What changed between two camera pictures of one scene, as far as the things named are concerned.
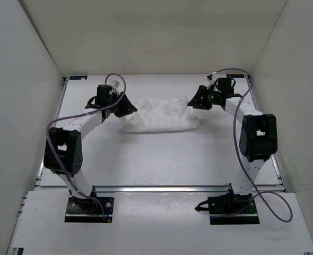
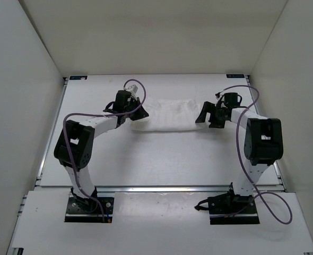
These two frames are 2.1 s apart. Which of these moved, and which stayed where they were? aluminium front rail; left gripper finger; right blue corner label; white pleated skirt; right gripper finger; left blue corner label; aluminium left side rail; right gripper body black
Moved: right gripper finger; left gripper finger; right gripper body black
Stayed: aluminium front rail; aluminium left side rail; white pleated skirt; right blue corner label; left blue corner label
